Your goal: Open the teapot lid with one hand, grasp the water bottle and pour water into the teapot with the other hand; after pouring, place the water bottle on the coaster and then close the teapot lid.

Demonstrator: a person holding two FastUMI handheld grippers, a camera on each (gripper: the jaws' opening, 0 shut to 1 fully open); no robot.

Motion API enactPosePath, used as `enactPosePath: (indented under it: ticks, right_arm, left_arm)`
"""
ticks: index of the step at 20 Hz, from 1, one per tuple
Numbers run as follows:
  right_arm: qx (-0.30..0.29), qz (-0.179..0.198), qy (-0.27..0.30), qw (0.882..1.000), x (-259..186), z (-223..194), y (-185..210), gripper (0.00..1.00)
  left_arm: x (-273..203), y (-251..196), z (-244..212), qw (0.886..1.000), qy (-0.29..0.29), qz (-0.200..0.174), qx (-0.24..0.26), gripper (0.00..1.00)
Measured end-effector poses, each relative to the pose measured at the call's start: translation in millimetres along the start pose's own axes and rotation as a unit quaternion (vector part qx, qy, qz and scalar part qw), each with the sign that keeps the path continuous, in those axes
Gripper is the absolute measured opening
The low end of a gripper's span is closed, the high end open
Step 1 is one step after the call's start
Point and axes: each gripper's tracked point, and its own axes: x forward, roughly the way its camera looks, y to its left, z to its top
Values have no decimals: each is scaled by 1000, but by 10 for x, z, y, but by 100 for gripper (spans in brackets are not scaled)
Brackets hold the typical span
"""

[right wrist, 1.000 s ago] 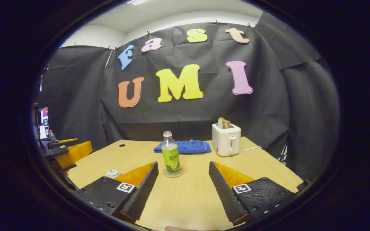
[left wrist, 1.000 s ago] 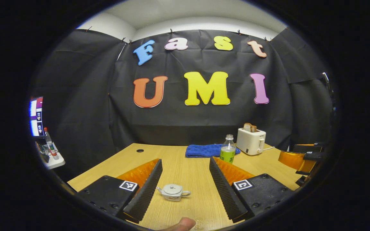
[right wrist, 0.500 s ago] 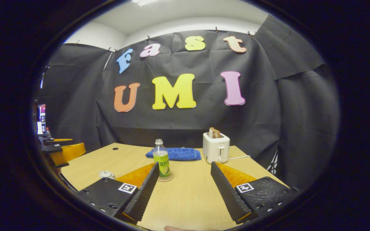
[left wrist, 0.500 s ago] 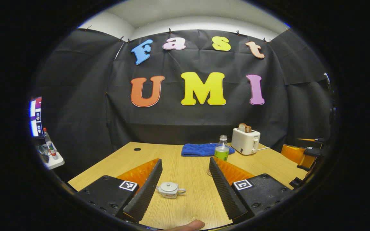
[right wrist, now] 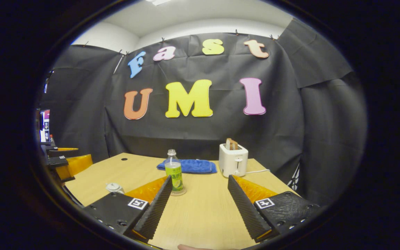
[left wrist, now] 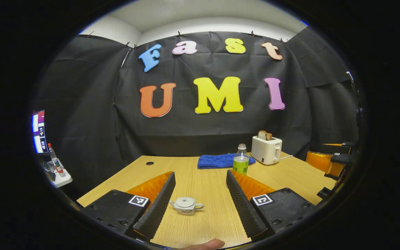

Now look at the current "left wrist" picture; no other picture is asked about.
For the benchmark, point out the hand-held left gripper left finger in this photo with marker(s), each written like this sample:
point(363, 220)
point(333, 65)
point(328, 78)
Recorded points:
point(156, 208)

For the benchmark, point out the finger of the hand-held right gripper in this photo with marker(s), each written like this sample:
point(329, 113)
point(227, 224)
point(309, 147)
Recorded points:
point(339, 144)
point(321, 161)

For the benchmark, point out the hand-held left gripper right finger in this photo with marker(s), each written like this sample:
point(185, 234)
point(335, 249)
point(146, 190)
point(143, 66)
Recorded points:
point(243, 205)

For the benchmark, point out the clear green label water bottle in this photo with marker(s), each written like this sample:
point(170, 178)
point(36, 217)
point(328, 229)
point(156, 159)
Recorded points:
point(240, 163)

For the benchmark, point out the red cap plastic bottle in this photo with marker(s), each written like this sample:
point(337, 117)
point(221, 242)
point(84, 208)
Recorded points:
point(55, 159)

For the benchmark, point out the blue towel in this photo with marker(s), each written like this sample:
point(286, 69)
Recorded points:
point(214, 161)

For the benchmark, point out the white toaster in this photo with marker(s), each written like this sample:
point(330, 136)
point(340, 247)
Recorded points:
point(264, 151)

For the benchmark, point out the toast bread slice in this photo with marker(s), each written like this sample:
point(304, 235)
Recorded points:
point(269, 137)
point(262, 135)

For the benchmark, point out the black backdrop cloth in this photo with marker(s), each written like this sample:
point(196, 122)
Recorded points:
point(203, 135)

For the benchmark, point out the white side table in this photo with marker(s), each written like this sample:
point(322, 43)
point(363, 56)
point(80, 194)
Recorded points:
point(63, 180)

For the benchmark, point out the computer monitor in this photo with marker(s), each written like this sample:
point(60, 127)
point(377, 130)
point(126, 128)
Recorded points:
point(39, 132)

